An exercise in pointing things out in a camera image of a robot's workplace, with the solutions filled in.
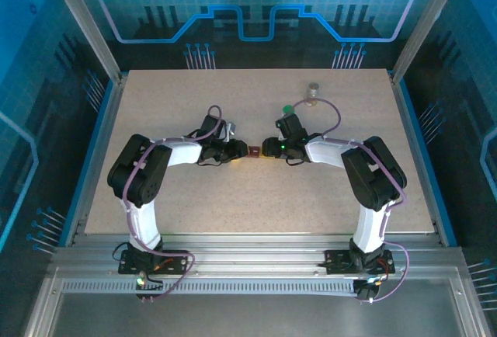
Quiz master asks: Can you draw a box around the yellow and red pill organiser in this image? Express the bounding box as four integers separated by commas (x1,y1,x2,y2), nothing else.
248,145,273,160

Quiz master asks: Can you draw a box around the clear bottle with brown pills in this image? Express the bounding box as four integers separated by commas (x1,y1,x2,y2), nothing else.
306,82,321,108

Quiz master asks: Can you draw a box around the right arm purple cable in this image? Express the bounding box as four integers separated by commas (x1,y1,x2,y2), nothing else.
290,97,411,305

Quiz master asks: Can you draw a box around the long aluminium mounting rail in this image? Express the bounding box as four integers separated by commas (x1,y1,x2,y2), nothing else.
50,233,465,280

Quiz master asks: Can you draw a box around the left table side rail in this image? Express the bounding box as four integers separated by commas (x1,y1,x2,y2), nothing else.
57,72,129,248

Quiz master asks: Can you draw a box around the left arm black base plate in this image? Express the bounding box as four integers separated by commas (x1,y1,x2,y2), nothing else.
118,249,190,276

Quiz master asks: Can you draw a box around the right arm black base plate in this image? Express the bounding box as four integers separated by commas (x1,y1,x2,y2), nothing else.
324,249,396,276

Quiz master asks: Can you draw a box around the grey slotted cable duct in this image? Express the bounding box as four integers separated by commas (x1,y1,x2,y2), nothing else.
61,278,360,296

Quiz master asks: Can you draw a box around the left black connector bracket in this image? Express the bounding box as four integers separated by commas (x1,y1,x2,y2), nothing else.
134,270,165,304

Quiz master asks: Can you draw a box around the black connector bracket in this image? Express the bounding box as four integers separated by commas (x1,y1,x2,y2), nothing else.
355,277,384,303
134,270,165,304

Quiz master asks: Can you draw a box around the right black connector bracket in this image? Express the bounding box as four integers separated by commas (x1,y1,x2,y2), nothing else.
355,277,384,303

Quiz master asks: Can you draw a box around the right aluminium frame post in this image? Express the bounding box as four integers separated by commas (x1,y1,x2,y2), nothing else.
389,0,470,84

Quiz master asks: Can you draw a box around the aluminium frame post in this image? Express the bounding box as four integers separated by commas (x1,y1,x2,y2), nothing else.
43,0,128,84
389,0,470,84

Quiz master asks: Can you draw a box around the left aluminium frame post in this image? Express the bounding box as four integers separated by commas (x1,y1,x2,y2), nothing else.
43,0,128,84

